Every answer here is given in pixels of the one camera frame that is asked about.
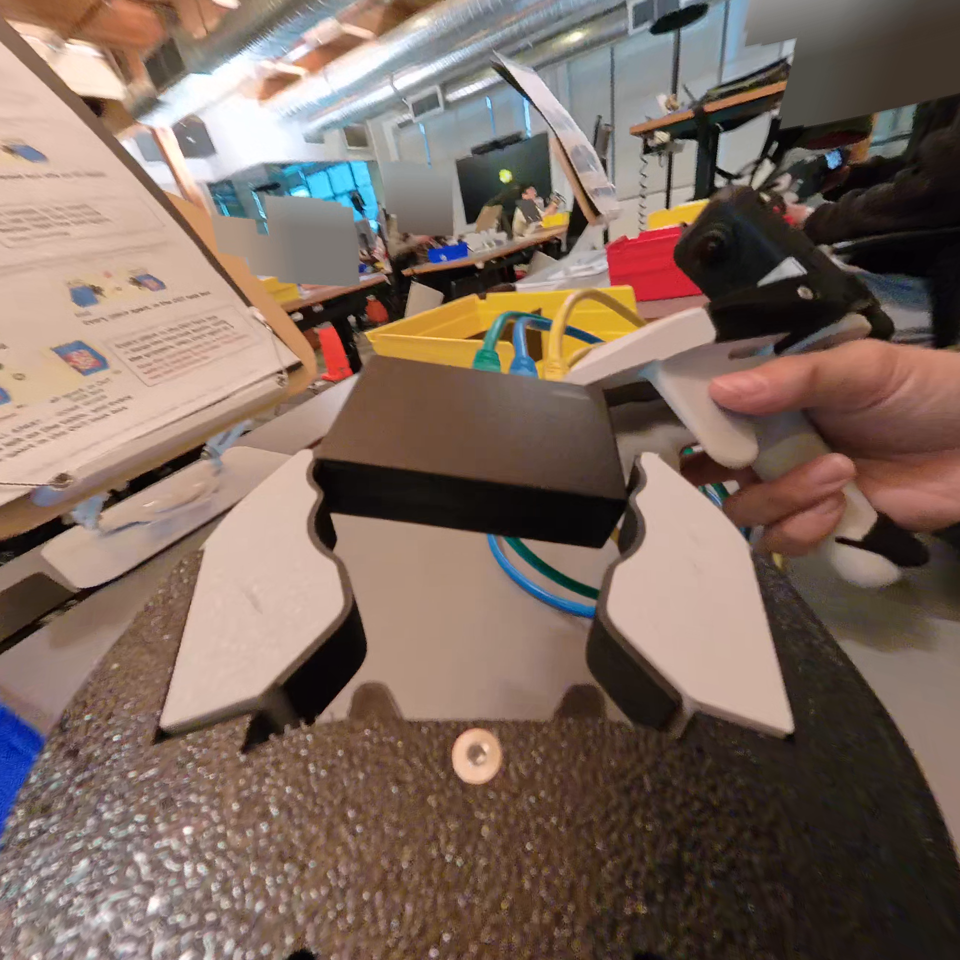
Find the wooden standing desk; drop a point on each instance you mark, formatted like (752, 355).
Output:
(707, 150)

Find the silver ventilation duct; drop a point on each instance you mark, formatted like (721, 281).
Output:
(420, 34)
(450, 82)

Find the instruction sheet board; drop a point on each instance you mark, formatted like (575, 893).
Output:
(90, 300)
(570, 142)

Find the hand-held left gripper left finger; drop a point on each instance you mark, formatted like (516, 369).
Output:
(255, 600)

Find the black network switch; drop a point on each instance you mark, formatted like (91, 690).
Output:
(465, 435)

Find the orange traffic cone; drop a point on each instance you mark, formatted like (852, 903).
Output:
(336, 356)

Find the pale board stand base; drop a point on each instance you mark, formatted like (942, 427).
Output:
(112, 559)

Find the black ceiling speaker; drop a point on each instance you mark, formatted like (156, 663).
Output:
(192, 136)

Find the yellow plastic bin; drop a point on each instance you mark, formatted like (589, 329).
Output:
(675, 216)
(435, 337)

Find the person's right hand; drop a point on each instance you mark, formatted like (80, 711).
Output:
(900, 420)

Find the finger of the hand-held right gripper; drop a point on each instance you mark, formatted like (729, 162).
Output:
(645, 349)

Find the blue plastic bin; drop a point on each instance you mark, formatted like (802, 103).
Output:
(448, 253)
(15, 757)

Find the red plastic bin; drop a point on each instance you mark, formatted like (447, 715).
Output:
(645, 270)

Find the black wall monitor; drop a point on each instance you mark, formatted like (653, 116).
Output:
(480, 187)

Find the black floor lamp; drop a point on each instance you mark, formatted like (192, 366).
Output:
(679, 16)

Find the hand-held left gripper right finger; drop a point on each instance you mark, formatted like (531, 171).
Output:
(697, 600)

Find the white paper sheets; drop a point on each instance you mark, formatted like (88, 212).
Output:
(570, 274)

